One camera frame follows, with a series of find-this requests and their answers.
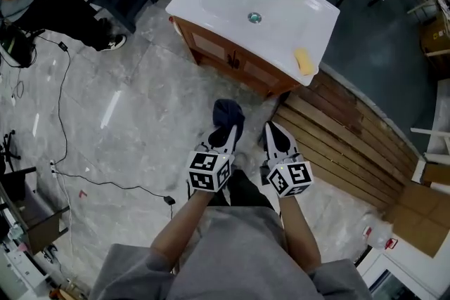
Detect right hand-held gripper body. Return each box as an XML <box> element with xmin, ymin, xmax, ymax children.
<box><xmin>259</xmin><ymin>152</ymin><xmax>315</xmax><ymax>199</ymax></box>

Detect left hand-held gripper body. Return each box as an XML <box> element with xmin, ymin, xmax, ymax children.
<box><xmin>185</xmin><ymin>142</ymin><xmax>236</xmax><ymax>193</ymax></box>

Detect dark blue cloth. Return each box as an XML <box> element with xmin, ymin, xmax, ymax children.
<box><xmin>212</xmin><ymin>98</ymin><xmax>246</xmax><ymax>148</ymax></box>

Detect wooden cabinet door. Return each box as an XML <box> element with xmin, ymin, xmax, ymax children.
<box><xmin>234</xmin><ymin>53</ymin><xmax>295</xmax><ymax>93</ymax></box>
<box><xmin>181</xmin><ymin>23</ymin><xmax>235</xmax><ymax>65</ymax></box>

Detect person's left forearm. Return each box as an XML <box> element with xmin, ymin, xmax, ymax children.
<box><xmin>150</xmin><ymin>190</ymin><xmax>216</xmax><ymax>263</ymax></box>

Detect person's right forearm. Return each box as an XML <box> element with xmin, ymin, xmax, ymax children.
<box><xmin>278</xmin><ymin>195</ymin><xmax>323</xmax><ymax>274</ymax></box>

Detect wooden vanity cabinet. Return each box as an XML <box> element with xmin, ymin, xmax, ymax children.
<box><xmin>169</xmin><ymin>15</ymin><xmax>300</xmax><ymax>98</ymax></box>

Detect person's black trousers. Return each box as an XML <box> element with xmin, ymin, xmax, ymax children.
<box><xmin>210</xmin><ymin>168</ymin><xmax>276</xmax><ymax>212</ymax></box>

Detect wooden plank platform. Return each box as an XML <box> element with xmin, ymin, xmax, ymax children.
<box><xmin>271</xmin><ymin>61</ymin><xmax>429</xmax><ymax>212</ymax></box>

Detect yellow sponge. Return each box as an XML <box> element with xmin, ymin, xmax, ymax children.
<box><xmin>293</xmin><ymin>47</ymin><xmax>316</xmax><ymax>77</ymax></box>

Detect person's grey shirt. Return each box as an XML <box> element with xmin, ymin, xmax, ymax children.
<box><xmin>89</xmin><ymin>205</ymin><xmax>374</xmax><ymax>300</ymax></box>

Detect flat brown cardboard sheet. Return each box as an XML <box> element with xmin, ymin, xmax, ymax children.
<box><xmin>382</xmin><ymin>162</ymin><xmax>450</xmax><ymax>260</ymax></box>

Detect white framed glass panel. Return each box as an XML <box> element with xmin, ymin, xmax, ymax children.
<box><xmin>354</xmin><ymin>248</ymin><xmax>450</xmax><ymax>300</ymax></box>

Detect dark low bench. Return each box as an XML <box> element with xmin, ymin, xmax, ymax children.
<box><xmin>0</xmin><ymin>166</ymin><xmax>72</xmax><ymax>256</ymax></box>

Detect brown cardboard box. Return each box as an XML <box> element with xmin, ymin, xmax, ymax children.
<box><xmin>419</xmin><ymin>14</ymin><xmax>450</xmax><ymax>72</ymax></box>

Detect black office chair base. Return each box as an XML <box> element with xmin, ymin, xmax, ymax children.
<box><xmin>0</xmin><ymin>129</ymin><xmax>23</xmax><ymax>163</ymax></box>

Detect black backpack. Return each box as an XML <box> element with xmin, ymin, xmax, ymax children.
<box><xmin>0</xmin><ymin>26</ymin><xmax>38</xmax><ymax>69</ymax></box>

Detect black floor cable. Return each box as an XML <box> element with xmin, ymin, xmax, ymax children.
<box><xmin>33</xmin><ymin>32</ymin><xmax>176</xmax><ymax>221</ymax></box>

